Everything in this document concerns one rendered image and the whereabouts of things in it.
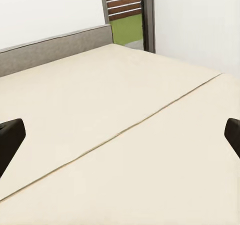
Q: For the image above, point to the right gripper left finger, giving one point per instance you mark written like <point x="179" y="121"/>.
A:
<point x="12" y="134"/>

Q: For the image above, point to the bed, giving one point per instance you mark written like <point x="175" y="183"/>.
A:
<point x="116" y="136"/>

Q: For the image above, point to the door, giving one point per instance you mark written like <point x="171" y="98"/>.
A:
<point x="132" y="22"/>

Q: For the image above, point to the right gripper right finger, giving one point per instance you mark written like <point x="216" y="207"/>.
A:
<point x="232" y="134"/>

